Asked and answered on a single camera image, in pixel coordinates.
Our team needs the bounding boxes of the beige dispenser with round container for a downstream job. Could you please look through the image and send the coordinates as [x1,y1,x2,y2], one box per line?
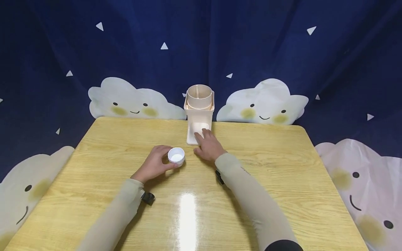
[184,84,215,145]

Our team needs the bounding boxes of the small white cup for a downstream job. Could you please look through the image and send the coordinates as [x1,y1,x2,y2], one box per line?
[167,147,185,166]

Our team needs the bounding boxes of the person's right forearm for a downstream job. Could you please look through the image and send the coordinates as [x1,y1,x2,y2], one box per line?
[215,153,304,251]

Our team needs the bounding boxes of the person's left hand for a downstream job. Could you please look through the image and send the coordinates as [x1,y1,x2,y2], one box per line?
[131,145,181,184]

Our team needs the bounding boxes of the person's right hand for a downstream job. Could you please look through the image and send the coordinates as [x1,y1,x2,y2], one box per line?
[193,128,228,162]

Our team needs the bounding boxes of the person's left forearm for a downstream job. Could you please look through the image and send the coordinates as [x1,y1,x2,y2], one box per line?
[75,178,146,251]

